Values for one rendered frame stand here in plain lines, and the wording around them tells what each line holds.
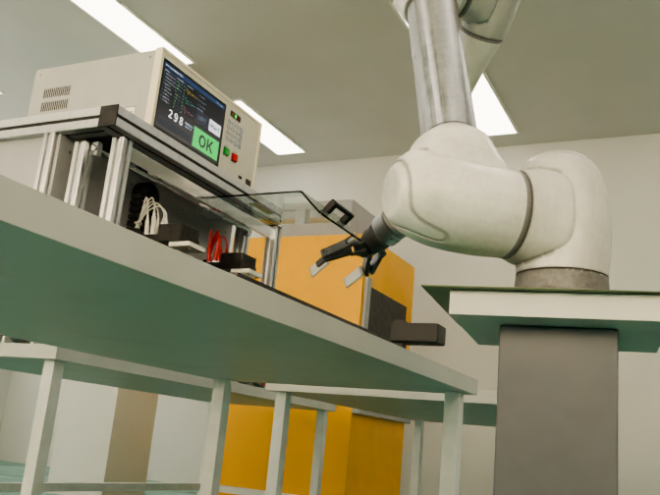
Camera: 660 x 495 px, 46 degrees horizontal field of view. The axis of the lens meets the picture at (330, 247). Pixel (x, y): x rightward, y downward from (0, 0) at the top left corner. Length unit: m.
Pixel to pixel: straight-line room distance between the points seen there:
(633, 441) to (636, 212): 1.86
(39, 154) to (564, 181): 1.06
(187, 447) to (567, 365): 7.05
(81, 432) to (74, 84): 4.12
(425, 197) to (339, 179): 6.64
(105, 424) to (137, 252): 4.65
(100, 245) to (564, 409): 0.72
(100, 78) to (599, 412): 1.30
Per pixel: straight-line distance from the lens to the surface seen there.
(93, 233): 1.03
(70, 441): 5.90
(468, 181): 1.26
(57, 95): 2.00
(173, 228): 1.69
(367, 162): 7.80
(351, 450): 5.28
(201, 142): 1.91
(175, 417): 8.28
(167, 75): 1.83
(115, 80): 1.89
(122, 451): 5.77
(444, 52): 1.51
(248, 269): 1.85
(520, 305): 1.22
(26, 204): 0.95
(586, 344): 1.28
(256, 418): 5.58
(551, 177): 1.34
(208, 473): 2.95
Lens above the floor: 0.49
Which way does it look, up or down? 14 degrees up
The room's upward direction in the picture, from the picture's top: 5 degrees clockwise
